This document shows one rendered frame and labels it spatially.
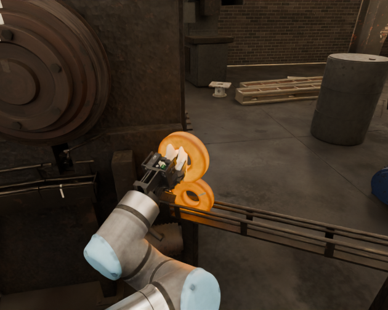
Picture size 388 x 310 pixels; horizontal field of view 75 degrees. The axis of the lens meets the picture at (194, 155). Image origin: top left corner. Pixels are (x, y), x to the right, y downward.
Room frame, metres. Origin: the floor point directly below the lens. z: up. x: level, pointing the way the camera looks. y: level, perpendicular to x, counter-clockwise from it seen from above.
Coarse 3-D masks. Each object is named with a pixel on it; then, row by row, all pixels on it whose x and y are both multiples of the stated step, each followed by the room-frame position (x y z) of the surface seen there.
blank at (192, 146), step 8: (168, 136) 0.66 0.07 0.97; (176, 136) 0.64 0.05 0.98; (184, 136) 0.64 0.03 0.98; (192, 136) 0.65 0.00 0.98; (160, 144) 0.67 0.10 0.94; (168, 144) 0.65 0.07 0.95; (176, 144) 0.64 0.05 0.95; (184, 144) 0.63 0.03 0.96; (192, 144) 0.62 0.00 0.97; (200, 144) 0.63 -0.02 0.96; (160, 152) 0.67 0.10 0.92; (192, 152) 0.62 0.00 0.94; (200, 152) 0.61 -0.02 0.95; (192, 160) 0.62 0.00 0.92; (200, 160) 0.61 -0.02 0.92; (208, 160) 0.63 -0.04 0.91; (192, 168) 0.62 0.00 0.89; (200, 168) 0.61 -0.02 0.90; (192, 176) 0.62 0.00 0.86; (200, 176) 0.61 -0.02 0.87
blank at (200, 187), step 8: (184, 184) 0.72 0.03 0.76; (192, 184) 0.70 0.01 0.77; (200, 184) 0.70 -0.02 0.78; (176, 192) 0.73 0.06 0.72; (184, 192) 0.73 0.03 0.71; (200, 192) 0.69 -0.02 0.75; (208, 192) 0.69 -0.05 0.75; (176, 200) 0.73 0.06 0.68; (184, 200) 0.72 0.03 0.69; (192, 200) 0.74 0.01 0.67; (200, 200) 0.69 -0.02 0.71; (208, 200) 0.68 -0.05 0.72; (200, 208) 0.69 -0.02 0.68; (208, 208) 0.68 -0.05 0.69
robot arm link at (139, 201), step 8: (128, 192) 0.47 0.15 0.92; (136, 192) 0.45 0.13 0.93; (128, 200) 0.44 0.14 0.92; (136, 200) 0.43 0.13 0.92; (144, 200) 0.44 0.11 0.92; (152, 200) 0.44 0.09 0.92; (136, 208) 0.42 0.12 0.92; (144, 208) 0.42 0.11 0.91; (152, 208) 0.43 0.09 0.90; (144, 216) 0.41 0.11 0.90; (152, 216) 0.42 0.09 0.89
